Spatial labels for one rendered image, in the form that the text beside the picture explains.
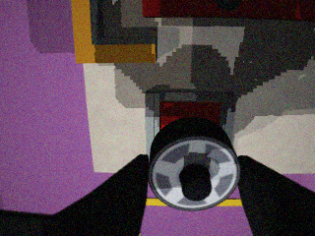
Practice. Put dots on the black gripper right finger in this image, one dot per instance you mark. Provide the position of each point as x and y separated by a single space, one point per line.
274 205

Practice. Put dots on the black tyre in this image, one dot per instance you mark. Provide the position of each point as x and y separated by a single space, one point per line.
185 142

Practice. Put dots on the yellow rectangular outline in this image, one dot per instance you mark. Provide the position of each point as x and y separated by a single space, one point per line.
226 203

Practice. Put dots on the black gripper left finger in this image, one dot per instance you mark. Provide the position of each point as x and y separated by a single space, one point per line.
115 208

